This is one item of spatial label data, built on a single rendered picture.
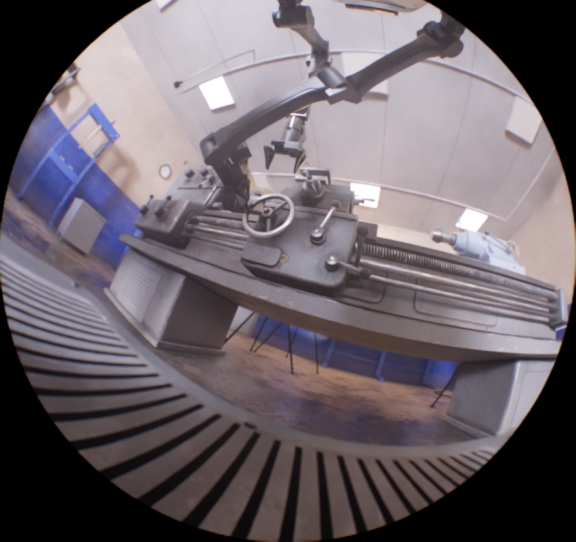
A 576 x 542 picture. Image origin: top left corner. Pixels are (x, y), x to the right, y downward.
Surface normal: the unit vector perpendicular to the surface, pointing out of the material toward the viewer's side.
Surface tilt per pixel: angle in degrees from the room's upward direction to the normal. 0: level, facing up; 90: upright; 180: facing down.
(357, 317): 90
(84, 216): 90
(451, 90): 180
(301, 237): 90
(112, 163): 90
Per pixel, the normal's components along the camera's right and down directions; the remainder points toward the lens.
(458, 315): -0.23, -0.46
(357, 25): -0.34, 0.86
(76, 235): 0.93, 0.25
